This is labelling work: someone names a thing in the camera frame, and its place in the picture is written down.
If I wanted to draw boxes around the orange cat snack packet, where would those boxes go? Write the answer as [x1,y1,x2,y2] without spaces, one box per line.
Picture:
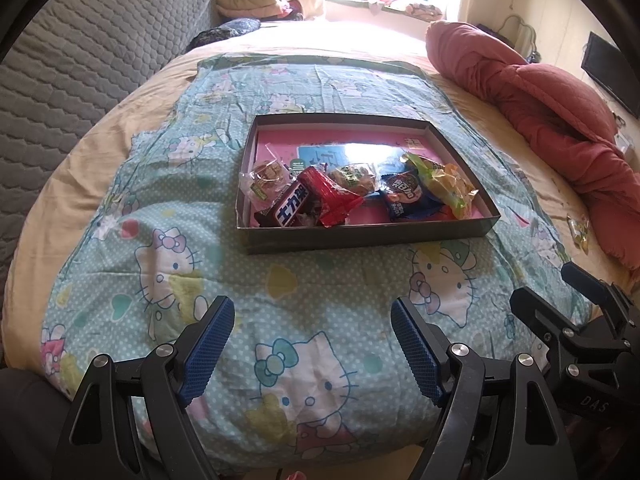
[442,162,477,207]

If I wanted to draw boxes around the blue Oreo packet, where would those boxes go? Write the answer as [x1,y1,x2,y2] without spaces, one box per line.
[378,170,444,221]

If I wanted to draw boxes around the green milk knot packet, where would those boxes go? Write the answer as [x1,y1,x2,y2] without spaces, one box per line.
[405,152,473,220]

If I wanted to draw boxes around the red snack packet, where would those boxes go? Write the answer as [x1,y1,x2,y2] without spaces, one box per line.
[298,166,363,228]

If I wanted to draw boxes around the round pizza biscuit packet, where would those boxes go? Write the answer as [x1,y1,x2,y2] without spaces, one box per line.
[239,158,292,211]

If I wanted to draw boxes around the black Snickers bar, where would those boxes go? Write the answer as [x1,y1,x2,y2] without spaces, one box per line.
[254,179,311,228]

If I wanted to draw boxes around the brown pastry clear packet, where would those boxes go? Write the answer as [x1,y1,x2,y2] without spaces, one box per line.
[329,162,378,196]

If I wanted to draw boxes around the small candies on bed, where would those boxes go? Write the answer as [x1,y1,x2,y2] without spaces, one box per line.
[566,216,589,254]

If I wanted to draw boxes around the Hello Kitty teal blanket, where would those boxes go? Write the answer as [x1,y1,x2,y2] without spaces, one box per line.
[40,54,591,474]

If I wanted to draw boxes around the red quilted comforter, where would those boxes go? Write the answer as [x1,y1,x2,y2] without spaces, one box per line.
[425,21,639,271]

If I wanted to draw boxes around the pink book with blue title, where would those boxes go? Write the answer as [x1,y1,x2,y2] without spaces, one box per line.
[252,127,486,226]

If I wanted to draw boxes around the dark shallow cardboard box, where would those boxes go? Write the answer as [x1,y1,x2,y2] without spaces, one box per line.
[235,114,500,254]

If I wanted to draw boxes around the dark blue patterned cloth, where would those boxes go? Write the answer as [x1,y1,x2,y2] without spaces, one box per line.
[186,18,260,52]

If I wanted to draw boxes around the grey quilted headboard cover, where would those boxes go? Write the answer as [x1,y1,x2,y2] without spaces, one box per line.
[1,0,218,274]

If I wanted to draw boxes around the black wall television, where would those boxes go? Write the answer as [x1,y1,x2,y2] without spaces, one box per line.
[580,32,640,118]

